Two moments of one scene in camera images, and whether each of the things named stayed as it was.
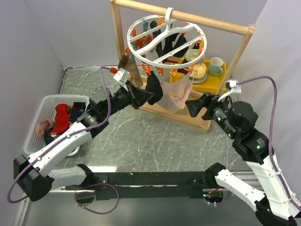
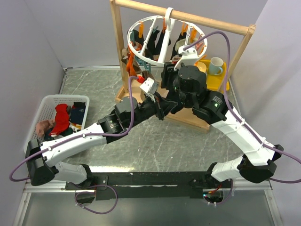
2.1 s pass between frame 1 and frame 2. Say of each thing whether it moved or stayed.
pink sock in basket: stayed
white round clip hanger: moved
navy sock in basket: stayed
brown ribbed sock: moved
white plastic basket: stayed
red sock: stayed
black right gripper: moved
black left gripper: moved
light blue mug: stayed
